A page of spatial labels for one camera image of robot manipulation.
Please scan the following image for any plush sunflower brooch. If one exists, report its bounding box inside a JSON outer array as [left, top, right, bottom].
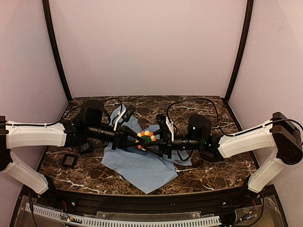
[[137, 131, 156, 143]]

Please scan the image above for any light blue shirt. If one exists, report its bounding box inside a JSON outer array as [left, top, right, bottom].
[[101, 105, 193, 195]]

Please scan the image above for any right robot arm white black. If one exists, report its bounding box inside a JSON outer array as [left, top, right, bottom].
[[142, 112, 303, 194]]

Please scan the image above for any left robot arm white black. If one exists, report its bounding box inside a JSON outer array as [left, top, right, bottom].
[[0, 100, 144, 195]]

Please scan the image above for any far black square tray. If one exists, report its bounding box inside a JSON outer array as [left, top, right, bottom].
[[79, 143, 93, 155]]

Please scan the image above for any black square tray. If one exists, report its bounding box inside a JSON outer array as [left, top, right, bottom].
[[79, 143, 93, 155], [61, 153, 78, 168]]

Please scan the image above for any near black square tray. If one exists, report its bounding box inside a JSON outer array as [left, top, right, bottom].
[[61, 153, 78, 168]]

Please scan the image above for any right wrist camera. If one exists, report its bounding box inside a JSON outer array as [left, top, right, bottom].
[[156, 114, 174, 133]]

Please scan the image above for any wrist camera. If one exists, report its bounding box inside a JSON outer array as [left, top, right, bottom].
[[113, 105, 136, 131], [156, 114, 174, 133]]

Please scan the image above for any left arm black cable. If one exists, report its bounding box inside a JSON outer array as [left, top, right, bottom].
[[0, 97, 124, 147]]

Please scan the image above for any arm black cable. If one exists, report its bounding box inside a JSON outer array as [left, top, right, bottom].
[[166, 98, 303, 164], [0, 97, 124, 147]]

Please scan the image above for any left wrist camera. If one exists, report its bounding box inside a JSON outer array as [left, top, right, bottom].
[[113, 105, 136, 131]]

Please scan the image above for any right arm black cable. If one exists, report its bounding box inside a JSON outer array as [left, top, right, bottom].
[[166, 98, 303, 164]]

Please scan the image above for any black front table rail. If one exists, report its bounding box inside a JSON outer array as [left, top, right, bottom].
[[54, 188, 260, 214]]

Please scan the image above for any white slotted cable duct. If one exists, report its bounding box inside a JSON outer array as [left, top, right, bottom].
[[33, 205, 222, 227]]

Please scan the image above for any left black frame post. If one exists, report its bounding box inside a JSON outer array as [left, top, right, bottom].
[[42, 0, 72, 102]]

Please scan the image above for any black frame post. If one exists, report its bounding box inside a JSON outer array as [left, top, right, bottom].
[[224, 0, 254, 103], [42, 0, 72, 102]]

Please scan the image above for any right black frame post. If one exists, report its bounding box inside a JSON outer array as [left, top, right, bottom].
[[224, 0, 254, 103]]

